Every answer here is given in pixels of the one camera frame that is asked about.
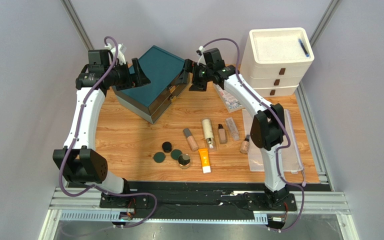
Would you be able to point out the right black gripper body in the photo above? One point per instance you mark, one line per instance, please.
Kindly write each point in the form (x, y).
(193, 76)

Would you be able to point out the orange sunscreen tube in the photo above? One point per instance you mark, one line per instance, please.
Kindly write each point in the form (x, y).
(205, 160)

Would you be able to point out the blue pen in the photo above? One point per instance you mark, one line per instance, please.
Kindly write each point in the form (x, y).
(302, 45)

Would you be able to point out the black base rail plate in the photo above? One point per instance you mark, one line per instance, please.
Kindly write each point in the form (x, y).
(188, 201)

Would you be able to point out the green compact disc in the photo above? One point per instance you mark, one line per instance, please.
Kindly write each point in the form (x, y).
(159, 157)
(175, 154)

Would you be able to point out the green compact disc left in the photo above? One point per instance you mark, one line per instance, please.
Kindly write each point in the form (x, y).
(159, 157)

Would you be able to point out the black cap foundation bottle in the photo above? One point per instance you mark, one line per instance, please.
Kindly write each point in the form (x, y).
(222, 134)

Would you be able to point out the green compact disc right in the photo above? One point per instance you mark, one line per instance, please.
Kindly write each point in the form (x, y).
(175, 154)

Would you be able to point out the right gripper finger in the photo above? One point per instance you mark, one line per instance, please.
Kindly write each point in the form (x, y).
(188, 69)
(198, 86)

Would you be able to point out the small round foundation bottle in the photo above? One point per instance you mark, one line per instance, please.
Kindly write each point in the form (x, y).
(245, 145)

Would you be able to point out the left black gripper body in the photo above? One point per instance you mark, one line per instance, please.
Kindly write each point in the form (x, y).
(120, 74)

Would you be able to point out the grey cap foundation tube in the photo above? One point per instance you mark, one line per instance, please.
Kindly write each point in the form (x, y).
(190, 139)

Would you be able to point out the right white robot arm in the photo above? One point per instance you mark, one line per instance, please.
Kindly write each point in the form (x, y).
(268, 125)

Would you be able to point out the gold lid powder jar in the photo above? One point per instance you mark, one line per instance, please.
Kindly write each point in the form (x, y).
(184, 161)

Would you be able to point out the black round jar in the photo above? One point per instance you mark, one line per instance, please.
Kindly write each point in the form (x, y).
(167, 147)

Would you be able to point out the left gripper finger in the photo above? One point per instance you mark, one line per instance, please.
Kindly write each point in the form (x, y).
(124, 86)
(138, 76)

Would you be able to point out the clear glass bottle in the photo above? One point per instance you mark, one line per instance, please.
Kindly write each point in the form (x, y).
(232, 128)

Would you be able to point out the cream bottle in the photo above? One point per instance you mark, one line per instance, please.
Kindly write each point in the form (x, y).
(208, 134)

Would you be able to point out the white three-drawer cabinet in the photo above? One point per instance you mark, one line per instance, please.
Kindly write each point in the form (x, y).
(273, 62)

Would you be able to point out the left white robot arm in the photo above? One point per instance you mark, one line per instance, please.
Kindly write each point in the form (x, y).
(78, 160)

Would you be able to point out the teal drawer organizer box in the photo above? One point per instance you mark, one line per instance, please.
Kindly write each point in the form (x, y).
(168, 80)

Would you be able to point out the floral patterned booklet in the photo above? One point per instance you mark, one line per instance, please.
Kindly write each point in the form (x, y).
(229, 101)

